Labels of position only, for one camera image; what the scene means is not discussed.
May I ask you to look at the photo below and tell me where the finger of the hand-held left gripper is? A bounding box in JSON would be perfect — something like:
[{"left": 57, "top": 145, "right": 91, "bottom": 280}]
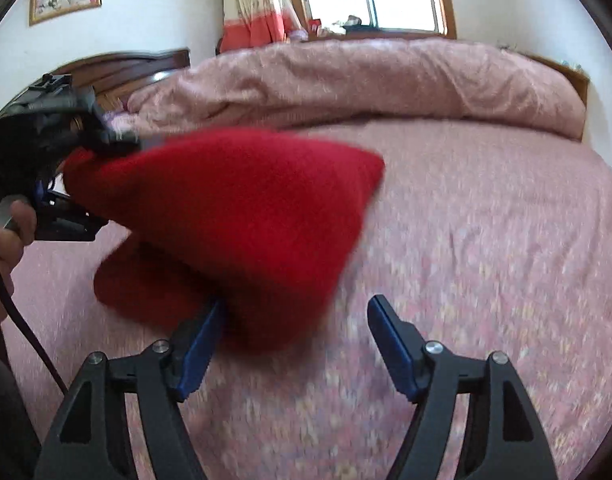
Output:
[
  {"left": 34, "top": 182, "right": 107, "bottom": 242},
  {"left": 78, "top": 105, "right": 145, "bottom": 157}
]

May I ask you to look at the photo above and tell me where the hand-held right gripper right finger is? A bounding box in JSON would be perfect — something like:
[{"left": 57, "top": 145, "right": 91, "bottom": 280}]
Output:
[{"left": 367, "top": 295, "right": 559, "bottom": 480}]

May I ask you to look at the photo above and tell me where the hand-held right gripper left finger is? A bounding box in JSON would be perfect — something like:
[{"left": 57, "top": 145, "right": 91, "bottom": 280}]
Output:
[{"left": 33, "top": 297, "right": 227, "bottom": 480}]

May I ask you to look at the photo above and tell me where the red knit cardigan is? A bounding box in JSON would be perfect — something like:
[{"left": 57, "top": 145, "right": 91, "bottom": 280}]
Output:
[{"left": 63, "top": 127, "right": 387, "bottom": 356}]

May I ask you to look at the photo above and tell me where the pile of clothes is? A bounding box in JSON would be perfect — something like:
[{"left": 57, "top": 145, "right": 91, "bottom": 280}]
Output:
[{"left": 316, "top": 15, "right": 377, "bottom": 36}]

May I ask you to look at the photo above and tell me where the person's left hand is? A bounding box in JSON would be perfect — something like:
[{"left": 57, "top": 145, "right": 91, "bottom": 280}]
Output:
[{"left": 0, "top": 199, "right": 37, "bottom": 333}]

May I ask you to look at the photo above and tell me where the wooden headboard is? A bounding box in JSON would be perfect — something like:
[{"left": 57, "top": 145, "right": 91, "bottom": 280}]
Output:
[{"left": 0, "top": 49, "right": 191, "bottom": 126}]

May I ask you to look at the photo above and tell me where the pink floral bed sheet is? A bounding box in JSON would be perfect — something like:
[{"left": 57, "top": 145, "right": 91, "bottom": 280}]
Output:
[{"left": 0, "top": 120, "right": 612, "bottom": 480}]

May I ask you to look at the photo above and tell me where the cream and red curtain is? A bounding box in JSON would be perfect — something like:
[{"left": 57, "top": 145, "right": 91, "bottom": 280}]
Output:
[{"left": 218, "top": 0, "right": 307, "bottom": 53}]

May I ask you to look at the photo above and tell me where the person's dark clothing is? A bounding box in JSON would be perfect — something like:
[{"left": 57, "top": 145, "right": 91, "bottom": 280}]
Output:
[{"left": 0, "top": 325, "right": 42, "bottom": 480}]

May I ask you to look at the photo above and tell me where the pink floral duvet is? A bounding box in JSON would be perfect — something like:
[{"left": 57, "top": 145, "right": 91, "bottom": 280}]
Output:
[{"left": 128, "top": 39, "right": 587, "bottom": 143}]

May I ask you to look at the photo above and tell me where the black strap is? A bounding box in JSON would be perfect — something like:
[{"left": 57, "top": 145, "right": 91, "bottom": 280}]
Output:
[{"left": 0, "top": 234, "right": 69, "bottom": 397}]

